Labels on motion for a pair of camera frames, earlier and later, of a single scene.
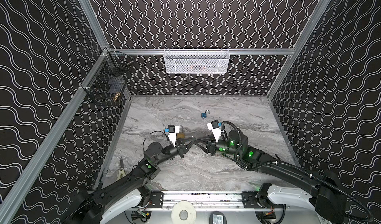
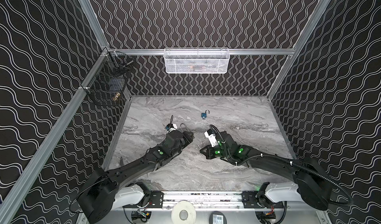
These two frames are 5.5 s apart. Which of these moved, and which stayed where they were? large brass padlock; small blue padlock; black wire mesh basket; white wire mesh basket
Moved: large brass padlock
Stayed: black wire mesh basket; white wire mesh basket; small blue padlock
